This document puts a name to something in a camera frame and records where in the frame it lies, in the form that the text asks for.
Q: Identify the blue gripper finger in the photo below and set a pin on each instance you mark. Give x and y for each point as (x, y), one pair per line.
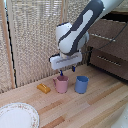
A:
(73, 69)
(61, 72)

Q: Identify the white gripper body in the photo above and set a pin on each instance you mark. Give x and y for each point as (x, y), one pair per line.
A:
(66, 60)

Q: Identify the pink mug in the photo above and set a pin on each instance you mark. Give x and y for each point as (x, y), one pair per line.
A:
(62, 85)

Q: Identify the brown woven drawer front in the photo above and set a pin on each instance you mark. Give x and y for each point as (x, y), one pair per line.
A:
(110, 68)
(113, 28)

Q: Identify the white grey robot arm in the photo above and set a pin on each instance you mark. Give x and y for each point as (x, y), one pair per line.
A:
(80, 30)

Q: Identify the blue mug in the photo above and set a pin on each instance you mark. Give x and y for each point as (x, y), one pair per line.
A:
(81, 85)

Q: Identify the yellow butter block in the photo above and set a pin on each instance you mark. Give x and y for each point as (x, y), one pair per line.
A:
(44, 88)

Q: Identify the white patterned plate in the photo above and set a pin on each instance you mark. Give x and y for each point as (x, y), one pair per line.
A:
(16, 116)

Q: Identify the dark drawer cabinet frame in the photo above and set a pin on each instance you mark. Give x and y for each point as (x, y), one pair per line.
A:
(89, 60)

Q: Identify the wooden frame post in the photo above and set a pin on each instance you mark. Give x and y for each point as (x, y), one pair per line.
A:
(62, 13)
(8, 43)

